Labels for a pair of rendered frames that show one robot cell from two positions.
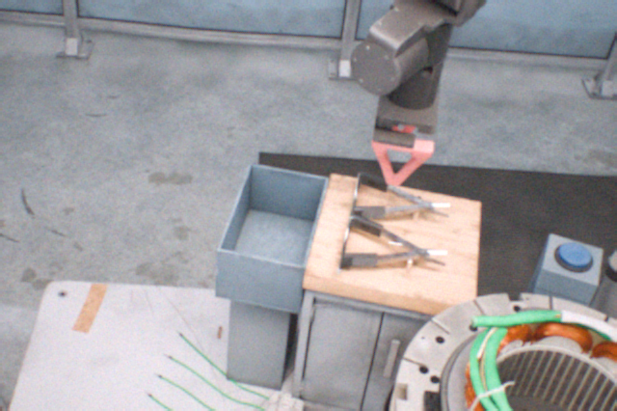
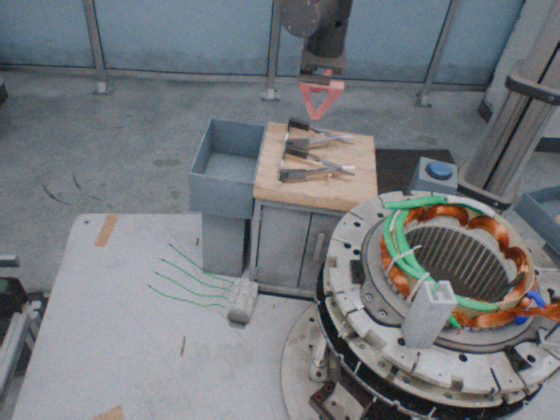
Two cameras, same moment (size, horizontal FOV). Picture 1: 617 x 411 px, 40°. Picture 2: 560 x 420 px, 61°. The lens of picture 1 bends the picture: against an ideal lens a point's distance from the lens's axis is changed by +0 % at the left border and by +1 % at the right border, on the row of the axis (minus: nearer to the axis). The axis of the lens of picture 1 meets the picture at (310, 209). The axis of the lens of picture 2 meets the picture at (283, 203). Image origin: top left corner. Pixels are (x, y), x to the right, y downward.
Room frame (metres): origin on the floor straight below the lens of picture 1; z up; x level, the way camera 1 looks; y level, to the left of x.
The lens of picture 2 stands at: (0.11, 0.00, 1.57)
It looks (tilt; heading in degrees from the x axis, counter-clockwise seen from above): 43 degrees down; 355
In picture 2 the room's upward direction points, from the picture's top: 8 degrees clockwise
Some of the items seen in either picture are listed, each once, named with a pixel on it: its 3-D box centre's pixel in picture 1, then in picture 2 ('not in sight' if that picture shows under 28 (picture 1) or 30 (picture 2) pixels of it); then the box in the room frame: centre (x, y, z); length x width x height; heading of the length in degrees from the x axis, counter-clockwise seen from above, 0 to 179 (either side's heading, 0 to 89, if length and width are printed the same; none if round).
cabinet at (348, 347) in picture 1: (379, 316); (306, 221); (0.76, -0.11, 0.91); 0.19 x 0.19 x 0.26; 85
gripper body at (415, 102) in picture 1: (413, 80); (326, 37); (0.80, -0.09, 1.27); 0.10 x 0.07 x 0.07; 177
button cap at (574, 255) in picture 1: (575, 255); (439, 168); (0.79, -0.34, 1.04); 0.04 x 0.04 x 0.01
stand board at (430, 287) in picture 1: (396, 242); (317, 165); (0.76, -0.11, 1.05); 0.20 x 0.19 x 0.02; 85
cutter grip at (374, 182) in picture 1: (373, 181); (299, 124); (0.83, -0.08, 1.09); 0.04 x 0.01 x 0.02; 71
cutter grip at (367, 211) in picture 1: (368, 212); (297, 143); (0.77, -0.07, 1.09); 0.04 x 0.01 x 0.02; 101
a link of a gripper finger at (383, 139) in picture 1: (400, 146); (318, 89); (0.77, -0.09, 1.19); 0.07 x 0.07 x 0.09; 87
